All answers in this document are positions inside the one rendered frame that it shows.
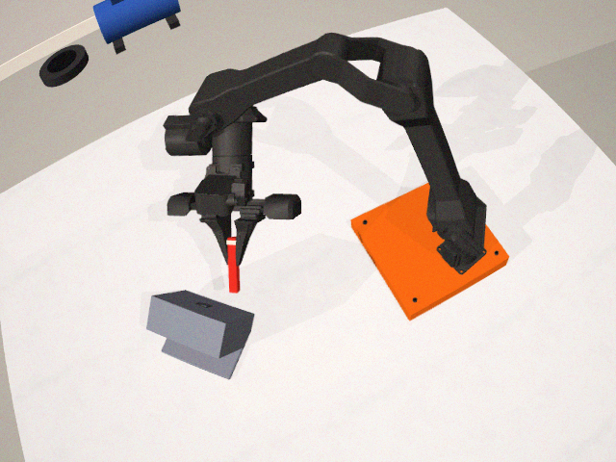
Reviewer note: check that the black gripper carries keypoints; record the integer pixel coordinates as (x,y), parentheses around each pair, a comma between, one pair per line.
(274,206)

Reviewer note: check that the red peg with white band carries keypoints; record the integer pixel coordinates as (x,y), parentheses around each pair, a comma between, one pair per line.
(234,270)

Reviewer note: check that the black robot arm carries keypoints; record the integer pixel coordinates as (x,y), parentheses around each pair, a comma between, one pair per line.
(221,115)

